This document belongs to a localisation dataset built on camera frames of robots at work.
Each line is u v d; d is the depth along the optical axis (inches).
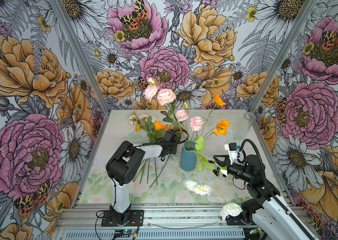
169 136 31.3
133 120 44.0
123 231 28.1
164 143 30.9
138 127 42.6
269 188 21.8
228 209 14.8
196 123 28.2
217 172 25.6
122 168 20.4
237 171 25.1
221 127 23.2
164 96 23.1
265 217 23.7
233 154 26.1
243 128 39.1
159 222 29.2
